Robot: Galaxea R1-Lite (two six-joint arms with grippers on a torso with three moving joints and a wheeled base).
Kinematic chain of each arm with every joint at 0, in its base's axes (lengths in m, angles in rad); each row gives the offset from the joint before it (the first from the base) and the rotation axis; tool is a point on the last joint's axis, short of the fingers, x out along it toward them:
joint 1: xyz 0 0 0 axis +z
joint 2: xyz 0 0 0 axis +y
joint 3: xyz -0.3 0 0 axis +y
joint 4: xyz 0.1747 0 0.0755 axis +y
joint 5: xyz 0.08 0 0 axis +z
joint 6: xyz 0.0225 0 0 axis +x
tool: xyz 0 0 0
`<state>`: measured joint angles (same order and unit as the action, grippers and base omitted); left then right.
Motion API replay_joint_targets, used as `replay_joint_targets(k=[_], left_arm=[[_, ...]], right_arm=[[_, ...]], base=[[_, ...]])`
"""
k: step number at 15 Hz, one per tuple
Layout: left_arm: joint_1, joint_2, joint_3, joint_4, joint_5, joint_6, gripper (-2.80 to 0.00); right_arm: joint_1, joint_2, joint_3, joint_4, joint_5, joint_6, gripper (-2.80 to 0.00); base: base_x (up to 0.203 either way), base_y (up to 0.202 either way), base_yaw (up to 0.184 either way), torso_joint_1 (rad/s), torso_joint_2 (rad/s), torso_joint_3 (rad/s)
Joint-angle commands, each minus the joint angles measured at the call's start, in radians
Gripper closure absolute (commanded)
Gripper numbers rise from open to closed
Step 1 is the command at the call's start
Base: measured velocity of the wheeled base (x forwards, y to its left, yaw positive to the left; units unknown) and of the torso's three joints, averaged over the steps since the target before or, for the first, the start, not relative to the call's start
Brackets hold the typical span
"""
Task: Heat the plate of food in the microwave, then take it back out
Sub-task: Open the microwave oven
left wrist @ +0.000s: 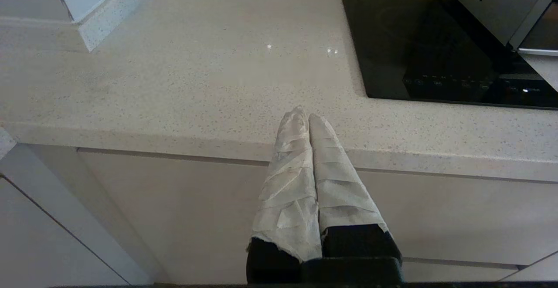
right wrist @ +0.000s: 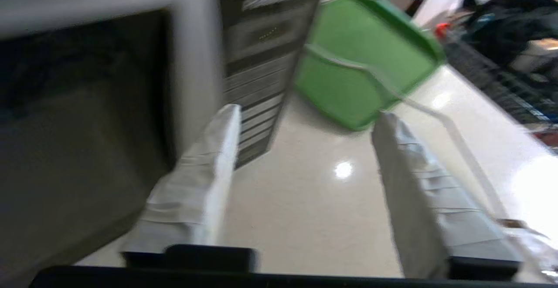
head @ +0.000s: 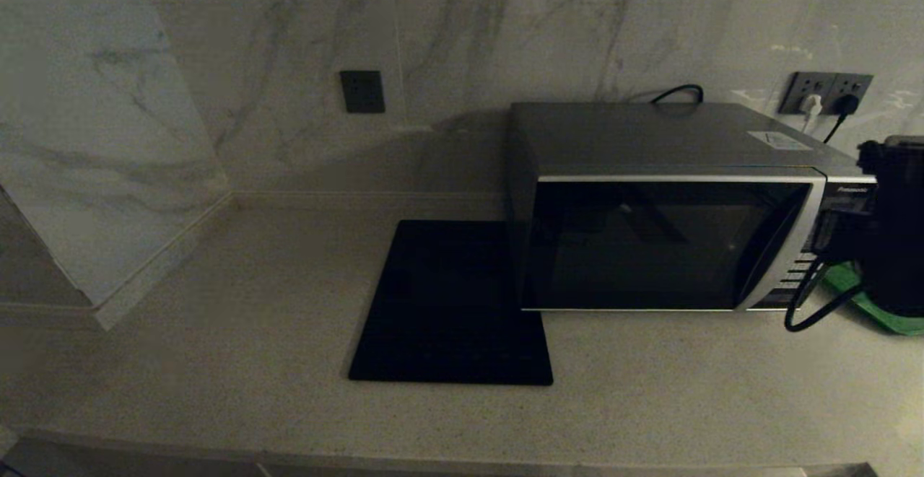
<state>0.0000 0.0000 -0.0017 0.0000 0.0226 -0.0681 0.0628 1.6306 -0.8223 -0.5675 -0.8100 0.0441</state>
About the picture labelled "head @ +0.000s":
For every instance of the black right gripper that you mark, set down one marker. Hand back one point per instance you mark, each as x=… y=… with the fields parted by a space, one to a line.
x=844 y=235

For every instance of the dark glass microwave door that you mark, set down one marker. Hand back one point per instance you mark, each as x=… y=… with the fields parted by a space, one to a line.
x=650 y=246

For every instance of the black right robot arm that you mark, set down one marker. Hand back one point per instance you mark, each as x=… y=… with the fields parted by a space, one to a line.
x=899 y=232

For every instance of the silver microwave oven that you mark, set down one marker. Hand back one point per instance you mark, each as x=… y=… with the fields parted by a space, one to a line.
x=650 y=138

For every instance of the green plastic tray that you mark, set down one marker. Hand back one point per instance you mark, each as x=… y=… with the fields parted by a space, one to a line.
x=891 y=322

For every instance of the white label sticker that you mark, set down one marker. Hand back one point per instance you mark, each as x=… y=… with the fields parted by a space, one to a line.
x=778 y=140

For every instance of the black power plug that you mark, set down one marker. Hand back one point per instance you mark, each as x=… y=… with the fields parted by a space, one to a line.
x=846 y=104

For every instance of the white power plug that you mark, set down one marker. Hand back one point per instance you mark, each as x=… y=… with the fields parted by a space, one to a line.
x=811 y=104

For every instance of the black induction cooktop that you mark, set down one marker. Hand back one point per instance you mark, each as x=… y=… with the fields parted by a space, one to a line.
x=447 y=304

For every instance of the dark double wall socket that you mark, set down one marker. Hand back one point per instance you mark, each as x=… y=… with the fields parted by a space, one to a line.
x=825 y=85

